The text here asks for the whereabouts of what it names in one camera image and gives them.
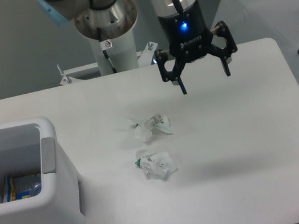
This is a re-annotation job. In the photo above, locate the white plastic trash can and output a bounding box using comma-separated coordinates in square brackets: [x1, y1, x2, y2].
[0, 117, 86, 224]

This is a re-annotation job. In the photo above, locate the white metal base frame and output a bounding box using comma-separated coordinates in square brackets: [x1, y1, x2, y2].
[57, 41, 158, 85]

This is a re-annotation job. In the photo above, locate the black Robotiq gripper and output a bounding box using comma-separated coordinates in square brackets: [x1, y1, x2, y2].
[155, 1, 238, 95]

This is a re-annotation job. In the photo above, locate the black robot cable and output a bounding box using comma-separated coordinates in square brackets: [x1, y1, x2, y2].
[95, 25, 118, 76]

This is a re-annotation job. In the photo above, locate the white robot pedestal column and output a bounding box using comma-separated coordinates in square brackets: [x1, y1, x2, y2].
[74, 0, 138, 74]

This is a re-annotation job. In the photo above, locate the blue yellow package in bin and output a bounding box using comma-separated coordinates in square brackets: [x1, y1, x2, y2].
[3, 173, 42, 203]

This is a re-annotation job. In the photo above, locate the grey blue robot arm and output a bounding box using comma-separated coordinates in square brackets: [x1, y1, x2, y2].
[37, 0, 237, 94]

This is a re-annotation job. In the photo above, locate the white wrapper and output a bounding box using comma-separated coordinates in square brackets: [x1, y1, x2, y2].
[128, 113, 173, 143]
[135, 150, 178, 180]

